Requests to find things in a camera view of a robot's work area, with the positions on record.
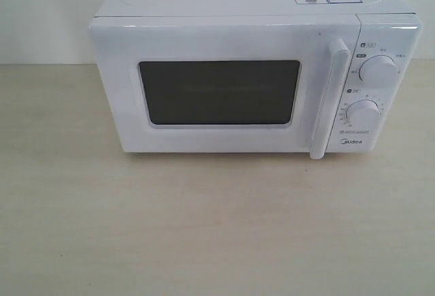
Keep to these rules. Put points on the white lower timer knob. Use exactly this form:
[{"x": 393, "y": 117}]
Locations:
[{"x": 363, "y": 113}]

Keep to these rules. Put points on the white upper power knob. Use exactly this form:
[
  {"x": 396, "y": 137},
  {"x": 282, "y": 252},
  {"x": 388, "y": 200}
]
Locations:
[{"x": 378, "y": 71}]

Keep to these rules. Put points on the white microwave door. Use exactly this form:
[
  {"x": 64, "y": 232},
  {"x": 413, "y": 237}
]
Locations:
[{"x": 213, "y": 84}]

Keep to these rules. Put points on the white microwave oven body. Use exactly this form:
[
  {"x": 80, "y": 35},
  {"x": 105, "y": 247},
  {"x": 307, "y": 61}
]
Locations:
[{"x": 388, "y": 27}]

